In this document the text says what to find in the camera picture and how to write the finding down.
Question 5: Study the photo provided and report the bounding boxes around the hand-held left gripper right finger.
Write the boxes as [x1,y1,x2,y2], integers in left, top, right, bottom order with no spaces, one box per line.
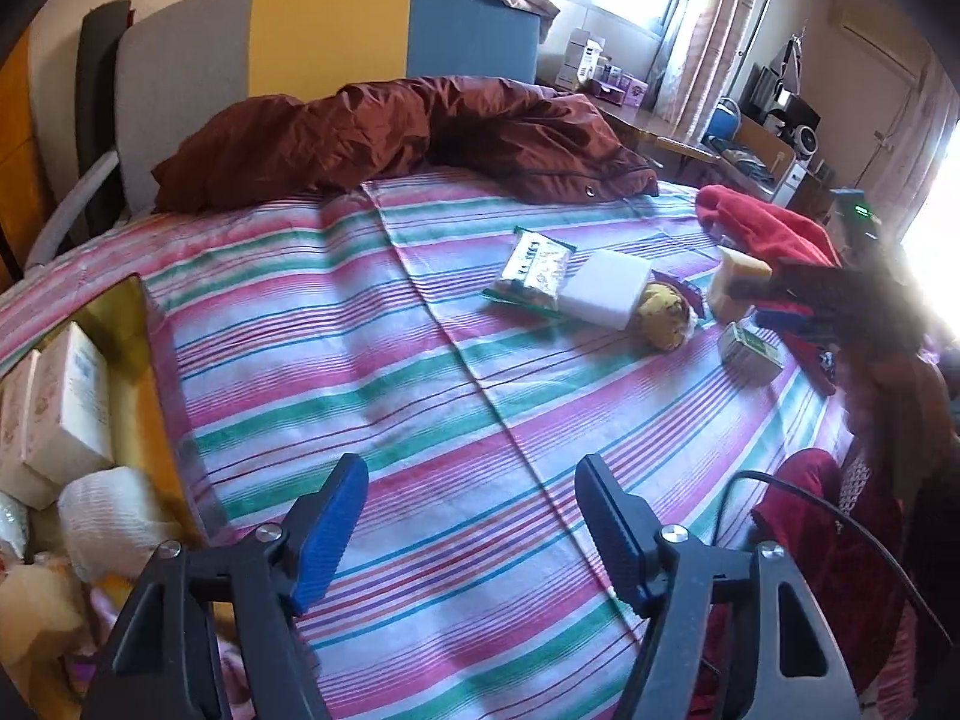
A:
[574,454,863,720]

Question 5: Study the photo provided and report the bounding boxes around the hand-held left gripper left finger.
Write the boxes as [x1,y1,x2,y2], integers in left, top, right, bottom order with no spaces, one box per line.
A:
[81,452,370,720]

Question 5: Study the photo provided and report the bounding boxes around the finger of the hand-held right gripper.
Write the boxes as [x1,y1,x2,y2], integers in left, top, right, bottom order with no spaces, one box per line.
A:
[731,259,848,301]
[754,301,833,335]

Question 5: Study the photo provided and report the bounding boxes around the beige foam block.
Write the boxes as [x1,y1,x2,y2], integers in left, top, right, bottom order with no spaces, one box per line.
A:
[709,246,773,325]

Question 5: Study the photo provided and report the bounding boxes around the gold tray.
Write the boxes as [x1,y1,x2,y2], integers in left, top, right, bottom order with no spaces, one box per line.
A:
[0,274,226,720]

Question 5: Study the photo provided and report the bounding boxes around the person's right forearm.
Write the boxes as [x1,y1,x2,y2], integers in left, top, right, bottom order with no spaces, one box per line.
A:
[840,345,960,526]

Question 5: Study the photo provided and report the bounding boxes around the red and blue packet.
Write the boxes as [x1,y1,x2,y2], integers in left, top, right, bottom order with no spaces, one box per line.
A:
[784,334,837,397]

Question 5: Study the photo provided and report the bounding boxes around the green white small carton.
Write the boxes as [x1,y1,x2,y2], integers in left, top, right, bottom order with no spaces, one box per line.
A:
[718,320,785,385]

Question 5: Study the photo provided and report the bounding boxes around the red cloth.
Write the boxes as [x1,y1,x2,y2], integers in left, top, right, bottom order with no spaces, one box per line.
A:
[695,184,845,271]

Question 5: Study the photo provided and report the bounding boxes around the cardboard box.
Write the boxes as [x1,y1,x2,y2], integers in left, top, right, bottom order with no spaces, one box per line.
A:
[731,116,796,185]

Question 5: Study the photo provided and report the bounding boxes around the black speaker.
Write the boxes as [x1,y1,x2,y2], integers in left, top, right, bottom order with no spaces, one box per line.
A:
[750,64,822,147]

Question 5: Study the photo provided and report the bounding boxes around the yellow lumpy ball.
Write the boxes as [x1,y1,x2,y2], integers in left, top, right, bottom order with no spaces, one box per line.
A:
[636,281,695,352]

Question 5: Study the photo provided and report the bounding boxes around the striped blanket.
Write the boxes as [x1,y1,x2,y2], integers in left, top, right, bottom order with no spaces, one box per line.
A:
[0,169,856,720]

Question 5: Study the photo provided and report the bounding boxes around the white foam block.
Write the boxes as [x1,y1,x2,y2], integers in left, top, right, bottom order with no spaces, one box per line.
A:
[559,250,652,331]

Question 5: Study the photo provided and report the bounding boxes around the wooden desk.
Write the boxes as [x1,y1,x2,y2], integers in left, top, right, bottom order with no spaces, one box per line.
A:
[592,94,751,177]

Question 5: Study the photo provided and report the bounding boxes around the person's maroon trousers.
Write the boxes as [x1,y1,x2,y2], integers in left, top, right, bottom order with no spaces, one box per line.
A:
[697,450,923,720]

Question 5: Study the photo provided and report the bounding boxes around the white cloth roll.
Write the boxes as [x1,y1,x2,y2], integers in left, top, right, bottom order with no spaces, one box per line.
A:
[58,466,181,584]

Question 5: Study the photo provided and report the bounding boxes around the pink floral curtain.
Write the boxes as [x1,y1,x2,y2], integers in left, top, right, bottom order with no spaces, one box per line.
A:
[652,0,773,143]

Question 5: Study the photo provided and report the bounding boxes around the purple boxes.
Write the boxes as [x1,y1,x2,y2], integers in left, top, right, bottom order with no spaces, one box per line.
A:
[592,64,650,110]

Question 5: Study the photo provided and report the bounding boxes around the green white snack packet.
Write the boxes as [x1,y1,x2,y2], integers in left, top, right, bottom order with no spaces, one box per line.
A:
[480,226,577,318]

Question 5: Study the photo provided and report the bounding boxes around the white box with print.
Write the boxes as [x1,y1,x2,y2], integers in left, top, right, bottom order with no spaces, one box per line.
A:
[26,322,113,482]

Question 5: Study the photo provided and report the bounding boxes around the white boxes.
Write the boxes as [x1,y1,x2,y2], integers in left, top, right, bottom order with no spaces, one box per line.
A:
[559,28,607,91]

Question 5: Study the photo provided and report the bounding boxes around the pink white box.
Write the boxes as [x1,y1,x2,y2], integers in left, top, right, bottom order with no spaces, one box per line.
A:
[0,350,61,507]

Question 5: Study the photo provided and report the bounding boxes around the maroon blanket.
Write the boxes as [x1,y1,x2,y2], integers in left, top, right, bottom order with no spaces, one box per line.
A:
[152,75,659,215]

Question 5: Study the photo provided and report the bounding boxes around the grey curved armrest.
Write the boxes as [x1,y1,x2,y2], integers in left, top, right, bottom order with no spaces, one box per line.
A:
[25,150,121,271]

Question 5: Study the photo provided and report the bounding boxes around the wooden wardrobe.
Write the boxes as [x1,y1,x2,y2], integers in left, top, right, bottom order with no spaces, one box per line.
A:
[0,30,53,293]

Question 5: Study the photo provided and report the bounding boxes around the grey yellow blue headboard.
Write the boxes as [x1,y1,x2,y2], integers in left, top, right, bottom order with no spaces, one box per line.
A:
[112,0,541,215]

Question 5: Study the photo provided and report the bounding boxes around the black chair back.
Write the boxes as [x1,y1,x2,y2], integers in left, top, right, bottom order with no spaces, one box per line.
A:
[75,0,132,241]

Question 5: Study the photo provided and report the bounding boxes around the black cable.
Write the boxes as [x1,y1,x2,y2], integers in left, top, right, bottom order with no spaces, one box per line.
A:
[709,470,953,661]

